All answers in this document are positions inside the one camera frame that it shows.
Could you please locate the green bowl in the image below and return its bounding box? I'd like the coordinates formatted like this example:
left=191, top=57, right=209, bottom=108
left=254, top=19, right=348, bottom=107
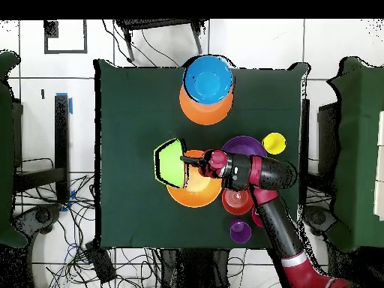
left=153, top=137, right=189, bottom=189

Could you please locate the large orange bowl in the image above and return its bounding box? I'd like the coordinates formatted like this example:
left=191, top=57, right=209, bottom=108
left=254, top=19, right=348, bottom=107
left=178, top=85, right=234, bottom=126
left=166, top=149, right=224, bottom=209

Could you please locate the opaque blue bowl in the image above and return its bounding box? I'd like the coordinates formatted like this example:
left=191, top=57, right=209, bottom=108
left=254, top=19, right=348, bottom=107
left=182, top=55, right=234, bottom=105

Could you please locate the wide purple bowl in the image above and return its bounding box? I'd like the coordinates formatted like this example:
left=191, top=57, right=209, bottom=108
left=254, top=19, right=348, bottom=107
left=220, top=135, right=269, bottom=158

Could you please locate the small red-orange bowl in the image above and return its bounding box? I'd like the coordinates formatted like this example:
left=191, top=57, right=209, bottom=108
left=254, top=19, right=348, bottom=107
left=221, top=187, right=255, bottom=216

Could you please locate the yellow cup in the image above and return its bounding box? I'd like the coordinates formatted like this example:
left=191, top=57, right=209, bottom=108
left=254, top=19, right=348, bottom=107
left=261, top=132, right=287, bottom=156

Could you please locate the pink bowl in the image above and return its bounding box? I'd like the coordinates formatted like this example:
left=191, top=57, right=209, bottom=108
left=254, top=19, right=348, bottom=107
left=250, top=206, right=265, bottom=228

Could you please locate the dark green tablecloth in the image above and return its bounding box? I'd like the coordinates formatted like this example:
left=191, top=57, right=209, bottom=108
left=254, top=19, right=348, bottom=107
left=94, top=58, right=310, bottom=251

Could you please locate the purple cup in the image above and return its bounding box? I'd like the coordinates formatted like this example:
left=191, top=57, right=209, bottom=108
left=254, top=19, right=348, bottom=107
left=229, top=217, right=253, bottom=245

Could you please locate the black beam with blue tape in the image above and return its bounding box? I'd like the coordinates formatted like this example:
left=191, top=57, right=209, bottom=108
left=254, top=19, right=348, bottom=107
left=13, top=92, right=74, bottom=205

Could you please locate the black power strip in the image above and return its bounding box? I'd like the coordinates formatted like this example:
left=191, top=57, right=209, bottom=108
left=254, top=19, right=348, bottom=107
left=84, top=241, right=117, bottom=284

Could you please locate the black metal stand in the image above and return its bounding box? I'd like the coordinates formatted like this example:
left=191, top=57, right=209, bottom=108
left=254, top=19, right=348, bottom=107
left=115, top=19, right=208, bottom=62

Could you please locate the neighbouring green table cloth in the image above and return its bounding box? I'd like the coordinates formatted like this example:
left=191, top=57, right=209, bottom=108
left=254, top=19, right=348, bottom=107
left=325, top=56, right=384, bottom=253
left=0, top=50, right=29, bottom=248

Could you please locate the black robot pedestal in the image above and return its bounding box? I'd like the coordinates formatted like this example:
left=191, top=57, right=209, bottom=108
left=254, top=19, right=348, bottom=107
left=158, top=248, right=232, bottom=288

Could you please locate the bundle of floor cables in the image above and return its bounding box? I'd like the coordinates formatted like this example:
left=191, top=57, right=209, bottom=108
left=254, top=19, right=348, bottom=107
left=14, top=157, right=163, bottom=288

